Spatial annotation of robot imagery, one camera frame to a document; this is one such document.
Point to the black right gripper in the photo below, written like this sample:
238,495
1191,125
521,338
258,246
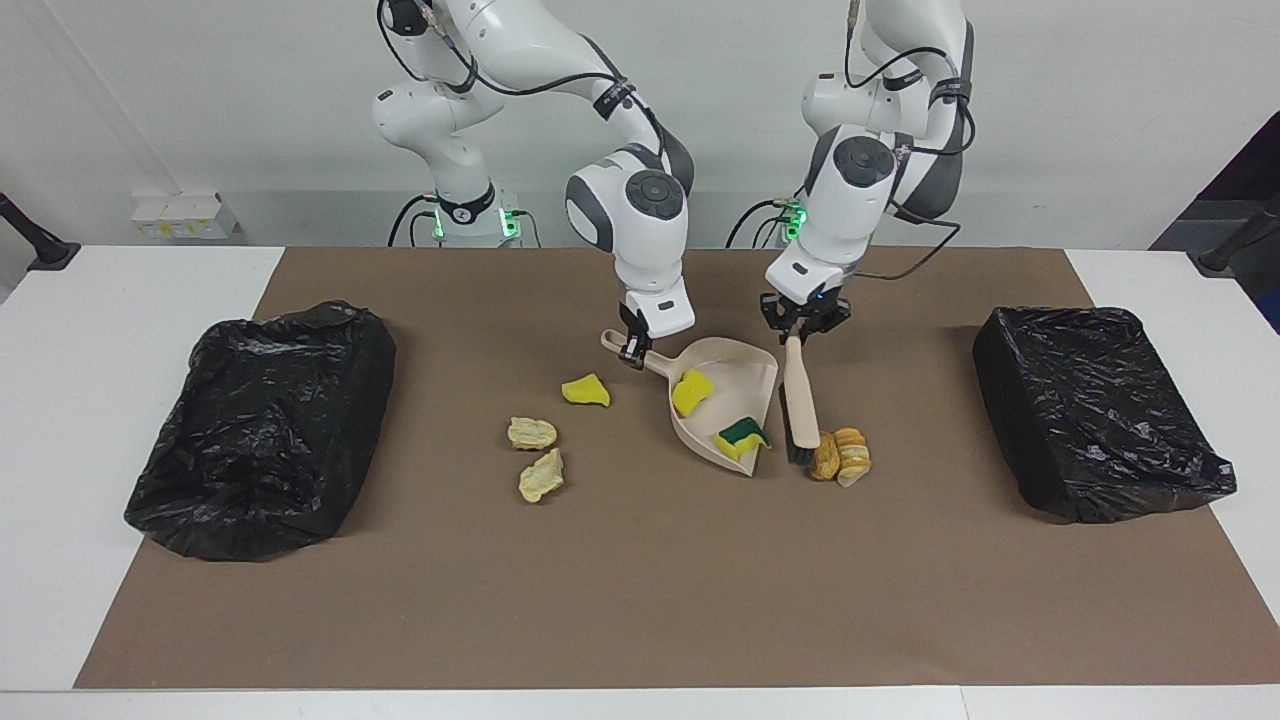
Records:
628,322

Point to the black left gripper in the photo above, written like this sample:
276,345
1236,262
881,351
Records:
805,308

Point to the plain yellow sponge piece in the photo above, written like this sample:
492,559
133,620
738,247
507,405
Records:
585,390

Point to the green yellow sponge chunk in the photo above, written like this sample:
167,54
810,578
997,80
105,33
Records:
692,392

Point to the beige hand brush black bristles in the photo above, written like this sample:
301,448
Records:
800,400

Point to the beige plastic dustpan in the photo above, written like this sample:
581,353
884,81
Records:
740,370

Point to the L-shaped green yellow sponge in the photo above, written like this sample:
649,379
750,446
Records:
742,438

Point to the brown crusty bread piece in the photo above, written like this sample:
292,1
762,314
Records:
826,458

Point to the striped orange bread roll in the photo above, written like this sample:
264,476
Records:
853,458

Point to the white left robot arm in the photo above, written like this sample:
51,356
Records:
840,220

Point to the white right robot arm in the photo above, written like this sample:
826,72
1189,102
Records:
650,260

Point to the black bag lined bin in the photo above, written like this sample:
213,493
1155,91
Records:
1100,420
250,450

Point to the brown paper table mat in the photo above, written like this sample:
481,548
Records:
640,630

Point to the black stand leg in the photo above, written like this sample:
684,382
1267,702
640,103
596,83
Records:
35,240
1240,240

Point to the white power outlet box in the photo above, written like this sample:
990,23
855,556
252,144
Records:
185,215

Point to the dark partition panel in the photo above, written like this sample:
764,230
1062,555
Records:
1250,180

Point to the white base bracket green light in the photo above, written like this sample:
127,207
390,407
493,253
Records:
510,220
795,218
437,222

